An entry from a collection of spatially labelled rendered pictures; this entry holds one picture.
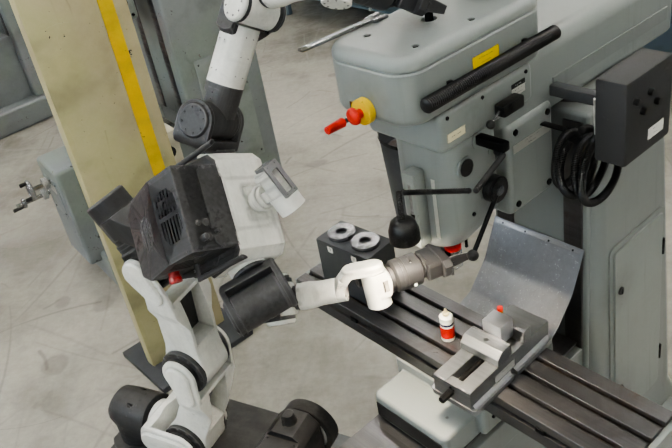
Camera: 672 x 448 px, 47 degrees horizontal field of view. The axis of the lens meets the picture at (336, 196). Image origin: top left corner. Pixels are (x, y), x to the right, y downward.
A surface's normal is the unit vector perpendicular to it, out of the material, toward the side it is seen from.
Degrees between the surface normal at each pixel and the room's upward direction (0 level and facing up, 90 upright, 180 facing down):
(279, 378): 0
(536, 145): 90
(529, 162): 90
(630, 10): 90
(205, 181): 58
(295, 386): 0
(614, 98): 90
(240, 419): 0
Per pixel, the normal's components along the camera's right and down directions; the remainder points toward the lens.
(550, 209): -0.73, 0.45
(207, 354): 0.84, -0.02
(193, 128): -0.42, 0.06
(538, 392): -0.16, -0.84
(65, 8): 0.66, 0.29
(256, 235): 0.66, -0.35
